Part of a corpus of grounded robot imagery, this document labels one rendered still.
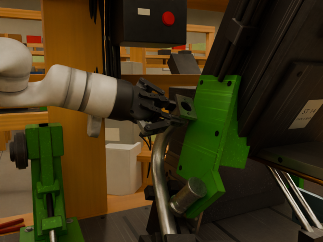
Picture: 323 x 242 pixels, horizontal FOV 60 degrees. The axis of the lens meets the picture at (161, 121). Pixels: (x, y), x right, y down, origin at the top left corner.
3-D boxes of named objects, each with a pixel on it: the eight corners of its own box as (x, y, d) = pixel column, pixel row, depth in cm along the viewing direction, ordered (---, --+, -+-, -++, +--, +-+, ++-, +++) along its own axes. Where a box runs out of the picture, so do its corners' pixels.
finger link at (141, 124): (128, 118, 52) (137, 115, 53) (142, 138, 50) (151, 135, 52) (133, 111, 50) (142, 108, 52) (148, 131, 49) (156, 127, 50)
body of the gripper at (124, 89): (114, 102, 45) (164, 113, 50) (113, 66, 51) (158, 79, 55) (99, 127, 51) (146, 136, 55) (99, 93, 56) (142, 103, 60)
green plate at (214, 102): (242, 197, 52) (271, 85, 51) (206, 193, 48) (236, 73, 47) (207, 177, 62) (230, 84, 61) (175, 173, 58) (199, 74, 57)
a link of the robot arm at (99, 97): (97, 104, 59) (67, 97, 56) (116, 66, 51) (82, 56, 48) (96, 140, 53) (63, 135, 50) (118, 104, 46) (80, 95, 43)
